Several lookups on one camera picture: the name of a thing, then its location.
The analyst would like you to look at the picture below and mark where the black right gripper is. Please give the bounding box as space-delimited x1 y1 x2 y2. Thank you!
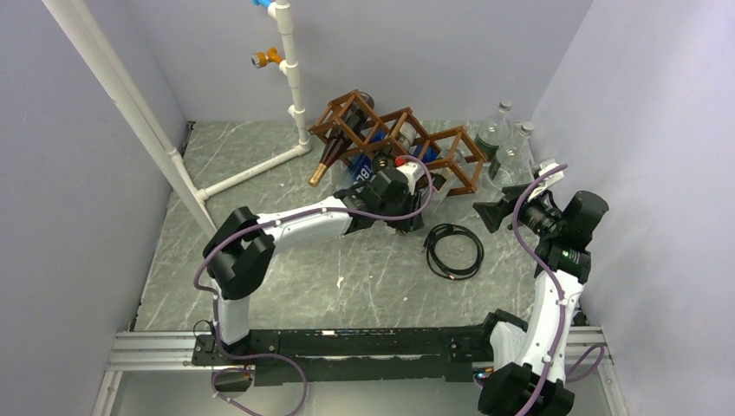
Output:
473 181 563 238

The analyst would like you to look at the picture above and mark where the clear white labelled bottle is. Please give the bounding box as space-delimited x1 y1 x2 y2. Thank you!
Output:
488 121 535 189

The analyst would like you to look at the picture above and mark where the round clear glass bottle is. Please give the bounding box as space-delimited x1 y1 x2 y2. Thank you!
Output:
474 100 512 162

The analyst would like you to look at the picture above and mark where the dark red wine bottle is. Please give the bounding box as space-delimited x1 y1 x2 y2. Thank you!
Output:
308 90 374 187

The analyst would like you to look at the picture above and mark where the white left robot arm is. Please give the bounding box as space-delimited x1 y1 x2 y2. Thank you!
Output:
198 159 431 364

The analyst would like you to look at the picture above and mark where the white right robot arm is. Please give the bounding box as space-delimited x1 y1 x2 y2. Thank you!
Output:
473 186 609 415

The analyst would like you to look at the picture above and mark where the green wine bottle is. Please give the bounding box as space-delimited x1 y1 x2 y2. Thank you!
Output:
371 146 404 174

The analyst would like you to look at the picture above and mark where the blue labelled clear bottle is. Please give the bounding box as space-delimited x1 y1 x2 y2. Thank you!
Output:
335 153 374 189

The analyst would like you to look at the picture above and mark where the brown wooden wine rack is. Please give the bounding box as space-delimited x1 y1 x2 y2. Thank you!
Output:
336 107 486 197

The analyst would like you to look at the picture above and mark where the orange pipe fitting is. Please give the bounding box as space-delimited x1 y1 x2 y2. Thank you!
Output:
251 47 283 68

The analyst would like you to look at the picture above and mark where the blue pipe fitting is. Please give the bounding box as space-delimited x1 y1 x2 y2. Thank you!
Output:
251 0 273 8

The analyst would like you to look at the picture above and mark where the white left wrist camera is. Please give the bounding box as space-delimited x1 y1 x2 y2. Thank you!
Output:
395 158 425 192

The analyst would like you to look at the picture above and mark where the coiled black cable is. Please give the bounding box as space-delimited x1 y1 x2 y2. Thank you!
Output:
423 224 485 282

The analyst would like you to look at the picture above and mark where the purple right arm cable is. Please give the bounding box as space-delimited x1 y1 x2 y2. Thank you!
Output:
475 163 607 416

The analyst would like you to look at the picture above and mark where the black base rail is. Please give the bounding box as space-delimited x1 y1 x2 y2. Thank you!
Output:
192 325 493 387

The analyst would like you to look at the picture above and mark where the white pvc pipe frame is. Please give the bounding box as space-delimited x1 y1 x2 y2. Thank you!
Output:
42 0 312 237

